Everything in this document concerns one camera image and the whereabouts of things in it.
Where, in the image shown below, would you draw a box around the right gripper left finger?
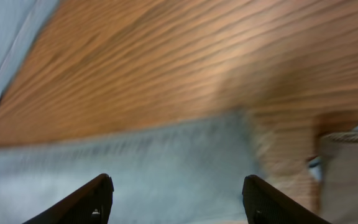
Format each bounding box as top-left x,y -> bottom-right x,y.
24,174 -> 114,224

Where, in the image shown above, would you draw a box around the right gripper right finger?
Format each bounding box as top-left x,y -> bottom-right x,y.
242,175 -> 330,224

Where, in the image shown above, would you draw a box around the light blue denim jeans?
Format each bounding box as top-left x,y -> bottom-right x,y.
0,1 -> 269,223

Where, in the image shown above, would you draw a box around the grey folded garment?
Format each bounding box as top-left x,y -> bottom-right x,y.
319,131 -> 358,223

